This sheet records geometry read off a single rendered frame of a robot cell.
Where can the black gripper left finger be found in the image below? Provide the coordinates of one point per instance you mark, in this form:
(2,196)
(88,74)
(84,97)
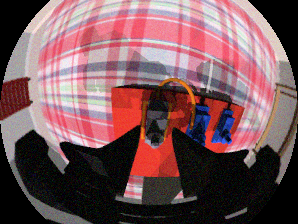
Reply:
(113,161)

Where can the red flat plate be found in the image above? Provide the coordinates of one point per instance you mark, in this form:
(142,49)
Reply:
(214,127)

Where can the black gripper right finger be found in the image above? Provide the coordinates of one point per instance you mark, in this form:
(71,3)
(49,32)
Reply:
(197,164)

